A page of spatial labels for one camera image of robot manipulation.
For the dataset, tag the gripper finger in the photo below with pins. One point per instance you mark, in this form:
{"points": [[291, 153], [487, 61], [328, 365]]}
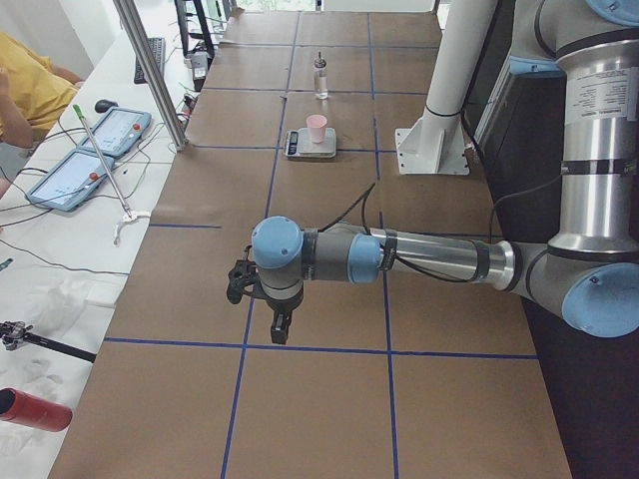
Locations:
{"points": [[278, 329], [286, 324]]}

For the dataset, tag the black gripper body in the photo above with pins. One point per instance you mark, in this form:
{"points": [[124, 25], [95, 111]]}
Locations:
{"points": [[283, 305]]}

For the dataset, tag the pink plastic cup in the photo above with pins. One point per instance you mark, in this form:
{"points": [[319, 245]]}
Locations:
{"points": [[316, 125]]}

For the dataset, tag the glass sauce bottle steel cap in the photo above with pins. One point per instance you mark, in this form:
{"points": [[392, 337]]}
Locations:
{"points": [[320, 77]]}

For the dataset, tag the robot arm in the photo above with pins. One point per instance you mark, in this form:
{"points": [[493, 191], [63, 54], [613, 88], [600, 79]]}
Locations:
{"points": [[587, 273]]}

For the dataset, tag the white digital kitchen scale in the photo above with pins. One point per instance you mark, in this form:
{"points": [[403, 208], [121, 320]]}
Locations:
{"points": [[298, 144]]}

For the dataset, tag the upper blue teach pendant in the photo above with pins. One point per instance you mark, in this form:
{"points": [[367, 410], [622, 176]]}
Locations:
{"points": [[119, 129]]}

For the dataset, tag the blue teach pendant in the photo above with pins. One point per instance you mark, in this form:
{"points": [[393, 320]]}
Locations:
{"points": [[70, 183], [119, 129]]}

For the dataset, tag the lower blue teach pendant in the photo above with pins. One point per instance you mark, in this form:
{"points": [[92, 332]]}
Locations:
{"points": [[70, 183]]}

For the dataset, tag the black tripod tool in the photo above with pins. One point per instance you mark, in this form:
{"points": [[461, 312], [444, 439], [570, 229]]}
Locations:
{"points": [[15, 333]]}

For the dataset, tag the black computer mouse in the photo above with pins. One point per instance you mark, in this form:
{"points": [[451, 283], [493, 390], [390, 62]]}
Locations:
{"points": [[104, 105]]}

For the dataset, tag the red cylinder bottle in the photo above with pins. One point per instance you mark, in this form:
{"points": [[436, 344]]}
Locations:
{"points": [[21, 408]]}

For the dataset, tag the metal rod green tip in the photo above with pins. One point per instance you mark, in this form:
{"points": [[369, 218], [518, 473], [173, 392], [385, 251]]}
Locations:
{"points": [[126, 208]]}

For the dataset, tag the person in yellow shirt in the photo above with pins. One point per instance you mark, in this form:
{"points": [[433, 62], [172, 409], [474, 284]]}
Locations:
{"points": [[35, 92]]}

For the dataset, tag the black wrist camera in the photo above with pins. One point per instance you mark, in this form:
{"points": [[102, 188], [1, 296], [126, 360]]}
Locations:
{"points": [[243, 279]]}

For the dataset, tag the white pedestal column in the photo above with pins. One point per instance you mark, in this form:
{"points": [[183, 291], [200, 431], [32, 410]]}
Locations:
{"points": [[435, 145]]}

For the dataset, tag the aluminium frame post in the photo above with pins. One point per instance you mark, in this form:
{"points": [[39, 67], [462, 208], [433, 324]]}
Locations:
{"points": [[132, 23]]}

